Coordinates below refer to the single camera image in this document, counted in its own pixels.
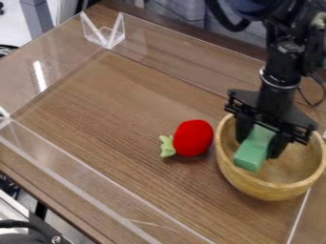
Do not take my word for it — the black cable bottom left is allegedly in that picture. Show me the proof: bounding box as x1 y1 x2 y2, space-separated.
0 218 39 244

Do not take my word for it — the brown wooden bowl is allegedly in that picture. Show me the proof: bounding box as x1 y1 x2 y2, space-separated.
214 114 326 201

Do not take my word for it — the red plush strawberry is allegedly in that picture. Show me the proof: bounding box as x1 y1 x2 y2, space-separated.
158 119 213 157

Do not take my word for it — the clear acrylic front wall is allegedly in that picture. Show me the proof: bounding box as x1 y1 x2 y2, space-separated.
0 115 213 244

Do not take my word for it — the green foam stick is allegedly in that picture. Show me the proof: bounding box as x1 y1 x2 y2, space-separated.
232 125 275 173

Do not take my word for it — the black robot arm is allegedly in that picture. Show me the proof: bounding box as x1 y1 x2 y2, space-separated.
204 0 326 158

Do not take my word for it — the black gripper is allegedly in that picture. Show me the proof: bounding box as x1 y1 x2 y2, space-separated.
224 77 316 159

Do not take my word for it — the clear acrylic corner bracket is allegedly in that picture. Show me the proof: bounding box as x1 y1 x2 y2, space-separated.
80 11 124 50

